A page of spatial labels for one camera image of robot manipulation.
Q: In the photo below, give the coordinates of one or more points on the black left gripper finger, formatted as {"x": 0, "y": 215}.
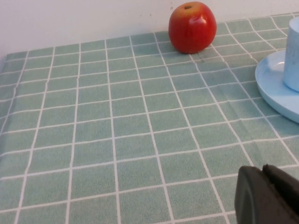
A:
{"x": 261, "y": 200}

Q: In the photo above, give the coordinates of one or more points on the light blue plastic cup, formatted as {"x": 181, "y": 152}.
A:
{"x": 292, "y": 58}

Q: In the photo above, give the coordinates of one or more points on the light blue round plate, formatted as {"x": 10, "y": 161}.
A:
{"x": 271, "y": 79}

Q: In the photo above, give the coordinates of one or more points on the green white checked tablecloth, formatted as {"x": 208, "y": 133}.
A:
{"x": 116, "y": 116}

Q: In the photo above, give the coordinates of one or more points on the shiny red yellow apple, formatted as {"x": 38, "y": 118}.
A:
{"x": 191, "y": 30}

